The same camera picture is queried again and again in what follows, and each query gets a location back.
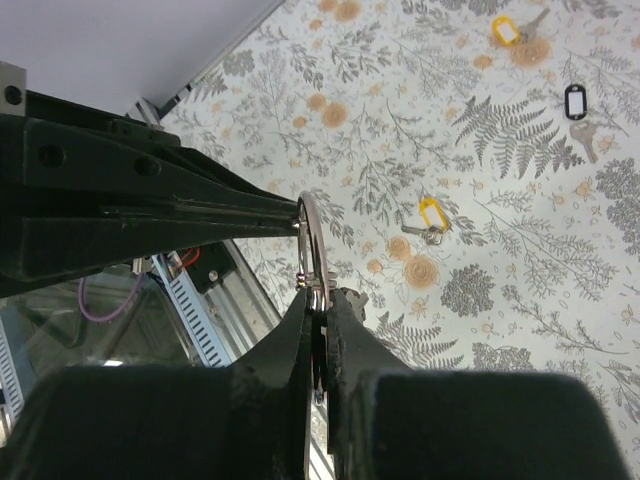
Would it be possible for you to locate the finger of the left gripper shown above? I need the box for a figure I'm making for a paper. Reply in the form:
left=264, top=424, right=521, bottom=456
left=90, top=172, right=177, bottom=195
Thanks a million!
left=1, top=204, right=297, bottom=298

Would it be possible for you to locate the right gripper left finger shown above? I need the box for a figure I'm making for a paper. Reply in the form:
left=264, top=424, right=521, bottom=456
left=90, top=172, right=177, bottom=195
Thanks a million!
left=1, top=292, right=311, bottom=479

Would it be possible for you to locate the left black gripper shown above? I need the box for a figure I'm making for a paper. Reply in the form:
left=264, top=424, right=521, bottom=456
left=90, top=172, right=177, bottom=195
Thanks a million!
left=1, top=62, right=297, bottom=210

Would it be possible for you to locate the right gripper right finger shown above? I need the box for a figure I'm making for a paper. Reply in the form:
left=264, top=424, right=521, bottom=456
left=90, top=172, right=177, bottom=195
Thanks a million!
left=327, top=290, right=629, bottom=479

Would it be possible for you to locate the large metal keyring with keys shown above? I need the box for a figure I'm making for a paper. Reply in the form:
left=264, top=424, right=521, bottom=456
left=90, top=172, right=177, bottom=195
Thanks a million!
left=293, top=189, right=371, bottom=406

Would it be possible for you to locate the key with yellow tag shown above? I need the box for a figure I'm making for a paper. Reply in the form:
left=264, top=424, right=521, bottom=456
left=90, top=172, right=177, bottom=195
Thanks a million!
left=491, top=8, right=550, bottom=47

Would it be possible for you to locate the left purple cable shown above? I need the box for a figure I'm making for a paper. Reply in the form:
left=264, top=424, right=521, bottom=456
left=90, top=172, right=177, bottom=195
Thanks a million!
left=78, top=272, right=146, bottom=324

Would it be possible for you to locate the white slotted cable duct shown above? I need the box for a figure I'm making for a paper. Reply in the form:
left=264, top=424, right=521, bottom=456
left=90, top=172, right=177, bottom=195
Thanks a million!
left=152, top=255, right=232, bottom=368

